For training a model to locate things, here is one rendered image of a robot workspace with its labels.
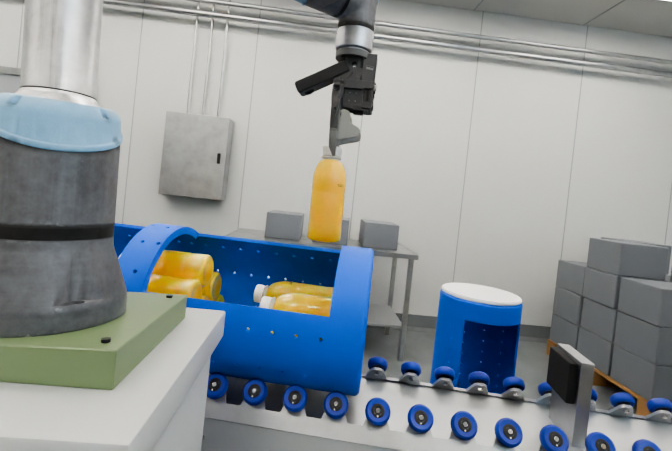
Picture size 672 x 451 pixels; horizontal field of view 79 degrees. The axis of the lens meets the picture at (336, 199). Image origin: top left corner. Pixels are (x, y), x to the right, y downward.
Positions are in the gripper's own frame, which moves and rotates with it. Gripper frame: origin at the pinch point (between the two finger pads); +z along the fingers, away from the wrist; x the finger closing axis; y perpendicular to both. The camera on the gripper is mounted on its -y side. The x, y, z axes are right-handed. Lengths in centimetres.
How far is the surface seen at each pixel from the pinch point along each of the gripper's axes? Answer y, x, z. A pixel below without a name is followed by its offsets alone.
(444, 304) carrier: 38, 65, 44
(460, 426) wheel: 29, -11, 46
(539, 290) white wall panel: 193, 373, 89
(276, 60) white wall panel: -108, 323, -119
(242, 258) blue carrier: -20.0, 11.1, 26.6
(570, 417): 50, -4, 45
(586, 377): 51, -5, 37
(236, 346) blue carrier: -11.1, -14.2, 37.2
